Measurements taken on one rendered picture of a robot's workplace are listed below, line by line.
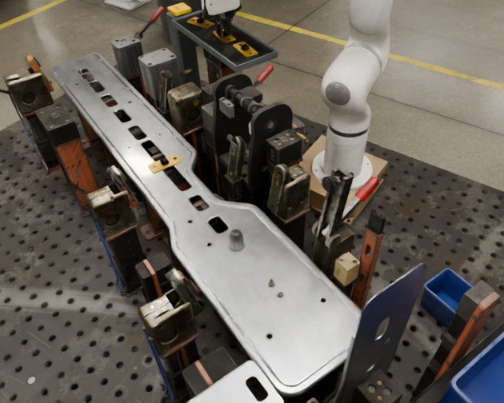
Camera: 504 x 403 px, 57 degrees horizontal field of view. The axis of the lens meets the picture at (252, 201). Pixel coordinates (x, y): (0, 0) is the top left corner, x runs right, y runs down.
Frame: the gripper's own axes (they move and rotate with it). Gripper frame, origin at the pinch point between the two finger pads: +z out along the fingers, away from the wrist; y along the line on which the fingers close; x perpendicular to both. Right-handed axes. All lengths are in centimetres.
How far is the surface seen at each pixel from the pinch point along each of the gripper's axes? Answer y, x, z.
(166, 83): 20.3, 1.7, 10.5
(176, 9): 4.2, -25.3, 2.5
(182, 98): 19.7, 11.0, 10.8
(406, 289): 25, 98, -11
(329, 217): 14, 70, 8
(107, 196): 49, 34, 14
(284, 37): -146, -189, 118
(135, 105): 29.0, -5.3, 18.6
